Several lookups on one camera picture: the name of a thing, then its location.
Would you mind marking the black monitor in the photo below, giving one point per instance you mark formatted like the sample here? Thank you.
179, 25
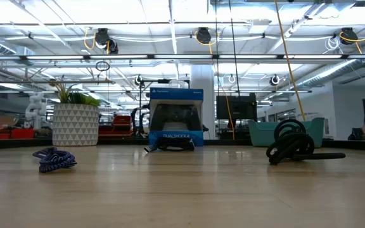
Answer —
236, 107

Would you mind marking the red storage bin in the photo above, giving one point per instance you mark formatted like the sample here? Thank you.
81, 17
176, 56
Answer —
22, 133

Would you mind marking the black table frame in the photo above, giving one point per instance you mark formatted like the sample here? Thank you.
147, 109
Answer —
17, 143

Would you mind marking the white robot figure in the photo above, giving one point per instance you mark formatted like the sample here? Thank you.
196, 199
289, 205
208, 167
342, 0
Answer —
36, 109

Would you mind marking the green potted plant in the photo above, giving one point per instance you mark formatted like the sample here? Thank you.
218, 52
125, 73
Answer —
74, 98

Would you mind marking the red tool chest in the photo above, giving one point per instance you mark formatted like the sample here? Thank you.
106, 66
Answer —
121, 122

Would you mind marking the blue DualShock controller box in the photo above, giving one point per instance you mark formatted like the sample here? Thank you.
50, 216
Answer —
176, 95

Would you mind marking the long ceiling light bar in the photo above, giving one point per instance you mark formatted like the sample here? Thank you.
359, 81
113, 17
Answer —
119, 57

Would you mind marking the teal plastic bin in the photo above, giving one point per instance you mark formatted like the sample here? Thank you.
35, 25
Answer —
261, 134

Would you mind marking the white triangle-patterned planter pot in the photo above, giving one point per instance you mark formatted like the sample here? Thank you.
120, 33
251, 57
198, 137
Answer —
74, 126

